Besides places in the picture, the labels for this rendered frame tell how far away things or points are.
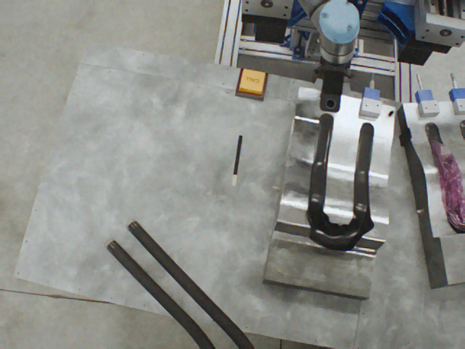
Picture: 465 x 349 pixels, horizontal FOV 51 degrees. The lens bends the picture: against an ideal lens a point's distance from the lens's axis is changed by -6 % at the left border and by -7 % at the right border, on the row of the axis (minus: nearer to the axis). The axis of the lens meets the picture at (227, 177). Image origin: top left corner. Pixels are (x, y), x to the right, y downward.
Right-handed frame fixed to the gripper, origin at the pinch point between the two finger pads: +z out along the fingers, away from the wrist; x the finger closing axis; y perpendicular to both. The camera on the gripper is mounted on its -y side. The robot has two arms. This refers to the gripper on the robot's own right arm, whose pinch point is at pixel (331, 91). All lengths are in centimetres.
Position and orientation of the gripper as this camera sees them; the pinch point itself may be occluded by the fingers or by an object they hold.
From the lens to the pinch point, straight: 131.9
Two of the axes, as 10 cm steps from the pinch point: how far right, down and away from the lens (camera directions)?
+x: -9.7, -1.6, 1.8
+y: 1.9, -9.7, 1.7
